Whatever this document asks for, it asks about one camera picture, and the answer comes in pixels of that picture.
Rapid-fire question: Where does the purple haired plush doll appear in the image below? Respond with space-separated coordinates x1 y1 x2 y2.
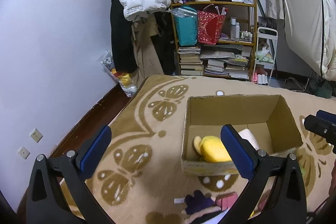
174 190 238 224

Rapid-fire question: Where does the red gift bag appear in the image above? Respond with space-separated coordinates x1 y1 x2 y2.
198 4 228 45

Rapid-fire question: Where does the wooden bookshelf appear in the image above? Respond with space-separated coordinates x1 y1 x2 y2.
170 0 257 81

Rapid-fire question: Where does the black hanging coat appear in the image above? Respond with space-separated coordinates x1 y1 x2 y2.
110 0 138 73

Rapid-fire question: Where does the wall outlet lower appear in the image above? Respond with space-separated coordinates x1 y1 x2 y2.
18 147 30 160

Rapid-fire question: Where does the yellow plush toy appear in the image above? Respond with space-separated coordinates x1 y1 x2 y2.
193 135 232 163

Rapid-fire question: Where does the plastic bag on floor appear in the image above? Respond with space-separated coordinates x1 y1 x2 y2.
100 50 137 98

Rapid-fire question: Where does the teal bag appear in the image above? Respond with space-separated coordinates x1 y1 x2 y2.
171 6 198 47

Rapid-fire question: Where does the open cardboard box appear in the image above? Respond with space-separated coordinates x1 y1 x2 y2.
180 93 304 177

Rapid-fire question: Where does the white rolling cart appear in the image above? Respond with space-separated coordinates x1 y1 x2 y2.
252 27 278 85

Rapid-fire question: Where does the wall outlet upper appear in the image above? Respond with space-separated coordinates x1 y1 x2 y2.
30 128 43 143

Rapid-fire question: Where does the stack of books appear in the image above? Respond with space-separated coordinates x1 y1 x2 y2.
177 46 204 76

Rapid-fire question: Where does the wall outlet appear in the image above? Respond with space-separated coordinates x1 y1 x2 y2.
30 128 43 143
18 147 30 160

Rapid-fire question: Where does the beige patterned carpet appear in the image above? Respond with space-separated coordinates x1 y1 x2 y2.
86 75 335 223

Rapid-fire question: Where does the cream duvet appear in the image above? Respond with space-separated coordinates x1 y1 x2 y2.
283 0 335 81

